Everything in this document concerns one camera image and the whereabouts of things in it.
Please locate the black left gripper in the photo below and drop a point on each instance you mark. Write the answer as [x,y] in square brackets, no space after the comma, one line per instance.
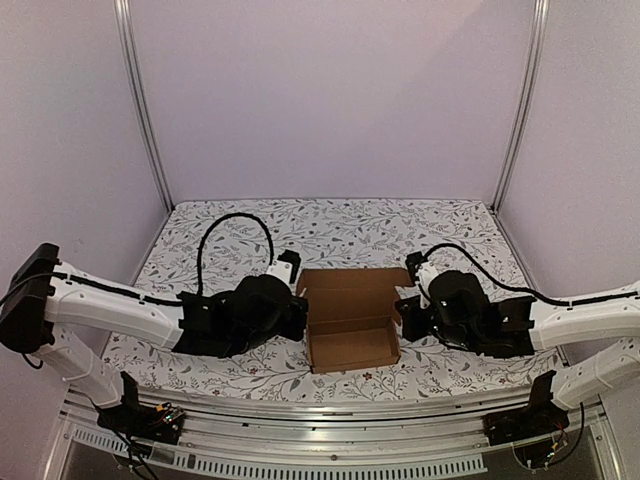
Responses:
[295,331]

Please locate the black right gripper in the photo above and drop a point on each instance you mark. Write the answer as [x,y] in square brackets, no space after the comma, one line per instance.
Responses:
[409,317]

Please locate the brown cardboard paper box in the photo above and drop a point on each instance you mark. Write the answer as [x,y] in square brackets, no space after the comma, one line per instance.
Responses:
[352,322]

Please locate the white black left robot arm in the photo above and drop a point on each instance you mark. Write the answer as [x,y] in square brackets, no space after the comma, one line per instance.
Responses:
[47,295]

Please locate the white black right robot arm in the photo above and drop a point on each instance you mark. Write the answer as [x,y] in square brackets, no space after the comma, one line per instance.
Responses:
[531,323]

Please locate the floral patterned table mat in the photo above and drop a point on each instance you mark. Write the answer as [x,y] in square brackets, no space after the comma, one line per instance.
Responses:
[353,254]

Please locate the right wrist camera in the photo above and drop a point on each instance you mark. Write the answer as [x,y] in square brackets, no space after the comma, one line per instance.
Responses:
[417,267]

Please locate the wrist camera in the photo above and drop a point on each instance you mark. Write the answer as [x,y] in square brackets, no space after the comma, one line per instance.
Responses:
[286,267]
[417,267]

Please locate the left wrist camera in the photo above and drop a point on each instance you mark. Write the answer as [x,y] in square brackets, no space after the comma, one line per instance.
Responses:
[286,267]

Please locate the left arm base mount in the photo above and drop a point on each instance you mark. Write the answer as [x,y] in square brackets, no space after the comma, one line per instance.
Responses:
[161,423]

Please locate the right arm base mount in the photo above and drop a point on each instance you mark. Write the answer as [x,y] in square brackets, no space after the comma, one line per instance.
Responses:
[542,414]

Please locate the aluminium front rail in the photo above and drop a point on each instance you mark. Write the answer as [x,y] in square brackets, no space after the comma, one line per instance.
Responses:
[441,438]

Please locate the right aluminium frame post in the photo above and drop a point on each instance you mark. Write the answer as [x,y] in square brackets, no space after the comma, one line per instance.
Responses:
[525,99]

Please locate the aluminium frame post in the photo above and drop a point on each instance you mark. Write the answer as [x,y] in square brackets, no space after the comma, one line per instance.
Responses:
[525,99]
[125,27]

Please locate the left aluminium frame post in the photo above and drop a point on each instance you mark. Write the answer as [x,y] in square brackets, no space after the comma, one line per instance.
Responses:
[125,27]

